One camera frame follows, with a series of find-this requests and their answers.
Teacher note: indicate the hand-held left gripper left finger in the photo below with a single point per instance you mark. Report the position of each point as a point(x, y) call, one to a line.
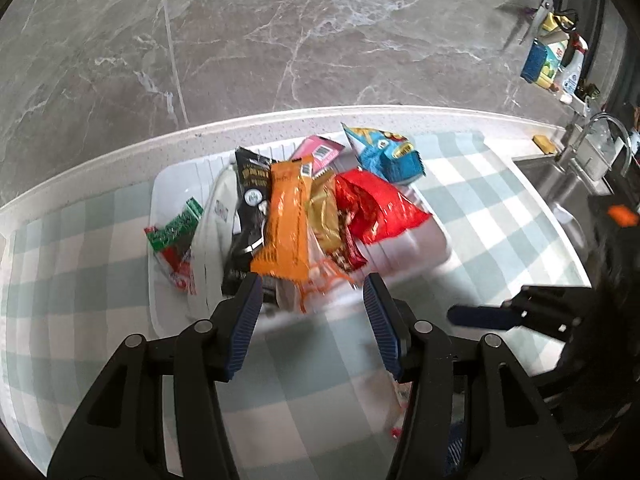
point(245, 325)

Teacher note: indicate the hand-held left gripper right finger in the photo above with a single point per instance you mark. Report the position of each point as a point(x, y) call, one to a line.
point(380, 325)

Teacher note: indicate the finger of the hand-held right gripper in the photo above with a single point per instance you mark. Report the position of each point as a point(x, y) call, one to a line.
point(480, 317)

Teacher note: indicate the white plastic tray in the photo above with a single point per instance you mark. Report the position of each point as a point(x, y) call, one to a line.
point(400, 255)

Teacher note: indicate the clear packet with orange netting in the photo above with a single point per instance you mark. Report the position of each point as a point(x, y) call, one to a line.
point(320, 280)

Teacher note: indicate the orange snack packet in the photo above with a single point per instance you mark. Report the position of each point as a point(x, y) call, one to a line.
point(285, 220)

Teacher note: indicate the green snack packet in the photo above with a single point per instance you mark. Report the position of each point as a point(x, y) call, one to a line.
point(175, 232)

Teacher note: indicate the gold snack packet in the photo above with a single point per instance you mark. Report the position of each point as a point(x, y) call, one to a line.
point(325, 215)

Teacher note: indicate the black snack packet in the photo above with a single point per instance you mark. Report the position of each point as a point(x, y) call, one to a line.
point(250, 195)

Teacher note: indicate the blue cartoon snack packet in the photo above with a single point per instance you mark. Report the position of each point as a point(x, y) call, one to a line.
point(385, 152)

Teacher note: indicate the pink snack packet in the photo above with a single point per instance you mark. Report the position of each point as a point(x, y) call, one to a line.
point(317, 149)

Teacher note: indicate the long white snack packet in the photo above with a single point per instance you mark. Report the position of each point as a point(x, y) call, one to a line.
point(210, 250)

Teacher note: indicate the clear snack packet red print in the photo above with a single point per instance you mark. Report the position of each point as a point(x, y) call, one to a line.
point(402, 405)

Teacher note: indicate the green checkered tablecloth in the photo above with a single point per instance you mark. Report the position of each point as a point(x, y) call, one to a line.
point(475, 200)

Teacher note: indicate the steel sink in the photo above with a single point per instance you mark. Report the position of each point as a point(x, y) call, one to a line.
point(555, 185)

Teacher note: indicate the yellow sponge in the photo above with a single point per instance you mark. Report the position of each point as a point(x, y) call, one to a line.
point(544, 144)

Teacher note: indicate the steel faucet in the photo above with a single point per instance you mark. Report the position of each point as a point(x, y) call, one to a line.
point(575, 140)

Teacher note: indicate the small dark clip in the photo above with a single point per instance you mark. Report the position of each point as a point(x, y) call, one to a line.
point(587, 91)

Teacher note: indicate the white spray bottle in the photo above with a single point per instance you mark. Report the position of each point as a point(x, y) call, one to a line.
point(570, 72)

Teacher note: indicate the metal scissors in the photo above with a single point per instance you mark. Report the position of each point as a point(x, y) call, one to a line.
point(540, 10)

